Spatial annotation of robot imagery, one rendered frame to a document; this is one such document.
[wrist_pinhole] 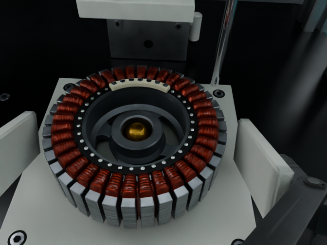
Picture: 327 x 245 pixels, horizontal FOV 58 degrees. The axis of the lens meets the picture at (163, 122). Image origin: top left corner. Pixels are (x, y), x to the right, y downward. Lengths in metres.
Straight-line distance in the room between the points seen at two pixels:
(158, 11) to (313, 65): 0.21
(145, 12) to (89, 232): 0.13
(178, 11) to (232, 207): 0.12
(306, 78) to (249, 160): 0.17
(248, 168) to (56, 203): 0.12
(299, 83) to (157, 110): 0.15
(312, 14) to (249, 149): 0.24
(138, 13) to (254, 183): 0.11
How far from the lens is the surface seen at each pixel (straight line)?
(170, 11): 0.16
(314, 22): 0.39
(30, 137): 0.20
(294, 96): 0.29
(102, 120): 0.21
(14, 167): 0.18
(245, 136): 0.18
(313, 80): 0.32
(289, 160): 0.17
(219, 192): 0.20
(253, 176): 0.16
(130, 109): 0.22
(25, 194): 0.21
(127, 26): 0.28
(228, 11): 0.22
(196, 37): 0.30
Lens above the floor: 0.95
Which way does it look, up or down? 49 degrees down
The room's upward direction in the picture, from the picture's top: 3 degrees clockwise
